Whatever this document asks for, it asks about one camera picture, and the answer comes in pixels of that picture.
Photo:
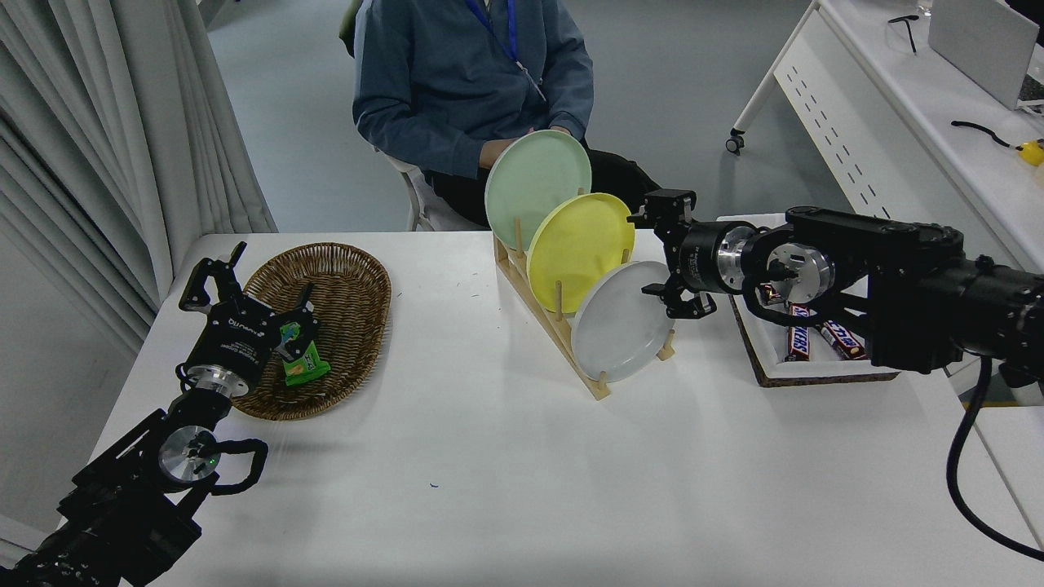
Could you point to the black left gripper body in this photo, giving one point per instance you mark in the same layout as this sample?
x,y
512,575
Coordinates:
x,y
236,338

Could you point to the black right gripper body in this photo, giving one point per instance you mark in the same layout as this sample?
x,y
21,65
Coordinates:
x,y
700,257

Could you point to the grey plate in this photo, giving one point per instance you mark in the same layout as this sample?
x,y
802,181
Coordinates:
x,y
620,326

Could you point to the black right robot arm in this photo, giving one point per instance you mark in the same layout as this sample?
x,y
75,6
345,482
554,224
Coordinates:
x,y
913,277

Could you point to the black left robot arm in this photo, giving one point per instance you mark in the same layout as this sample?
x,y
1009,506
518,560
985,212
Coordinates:
x,y
122,505

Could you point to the yellow plate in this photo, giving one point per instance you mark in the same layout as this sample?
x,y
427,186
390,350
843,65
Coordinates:
x,y
579,244

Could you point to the wooden plate rack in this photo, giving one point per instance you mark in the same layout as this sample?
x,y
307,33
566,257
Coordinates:
x,y
598,389

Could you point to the pale green plate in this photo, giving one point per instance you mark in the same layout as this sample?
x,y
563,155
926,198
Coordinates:
x,y
530,179

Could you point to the person's right hand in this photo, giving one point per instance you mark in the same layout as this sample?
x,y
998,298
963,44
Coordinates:
x,y
493,151

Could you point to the green snack packet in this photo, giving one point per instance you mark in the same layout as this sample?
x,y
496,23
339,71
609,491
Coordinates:
x,y
303,368

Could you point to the brown wicker basket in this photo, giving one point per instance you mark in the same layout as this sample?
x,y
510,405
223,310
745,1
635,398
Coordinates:
x,y
351,302

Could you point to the white lined tray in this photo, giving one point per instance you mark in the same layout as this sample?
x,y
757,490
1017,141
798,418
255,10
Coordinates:
x,y
816,371

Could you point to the white chair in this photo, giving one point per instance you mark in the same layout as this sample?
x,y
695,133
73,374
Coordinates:
x,y
418,191

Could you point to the white curtain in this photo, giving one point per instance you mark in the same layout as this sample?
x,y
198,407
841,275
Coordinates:
x,y
81,122

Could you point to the white perforated desk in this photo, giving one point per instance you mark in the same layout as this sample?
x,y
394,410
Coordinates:
x,y
897,163

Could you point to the person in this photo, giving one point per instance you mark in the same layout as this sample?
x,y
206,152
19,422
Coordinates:
x,y
457,81

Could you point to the yellow object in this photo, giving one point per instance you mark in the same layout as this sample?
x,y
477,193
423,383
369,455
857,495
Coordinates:
x,y
1032,152

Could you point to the grey laptop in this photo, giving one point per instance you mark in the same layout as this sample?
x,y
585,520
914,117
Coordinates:
x,y
979,41

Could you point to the black and white cylinder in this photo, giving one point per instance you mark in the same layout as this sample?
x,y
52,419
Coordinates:
x,y
1028,393

